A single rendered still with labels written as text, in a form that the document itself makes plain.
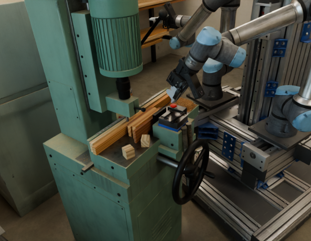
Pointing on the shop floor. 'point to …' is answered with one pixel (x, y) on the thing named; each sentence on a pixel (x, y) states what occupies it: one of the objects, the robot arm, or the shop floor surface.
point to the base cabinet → (119, 208)
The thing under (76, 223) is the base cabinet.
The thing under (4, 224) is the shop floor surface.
